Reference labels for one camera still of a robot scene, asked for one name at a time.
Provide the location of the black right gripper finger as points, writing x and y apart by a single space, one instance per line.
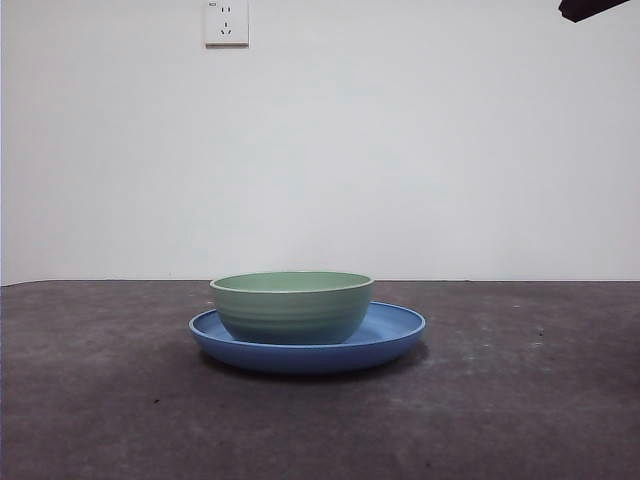
582 7

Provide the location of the green ribbed bowl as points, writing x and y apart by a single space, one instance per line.
295 312

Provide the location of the blue round plate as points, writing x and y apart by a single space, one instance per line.
300 361

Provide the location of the white wall socket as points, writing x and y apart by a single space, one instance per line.
227 25

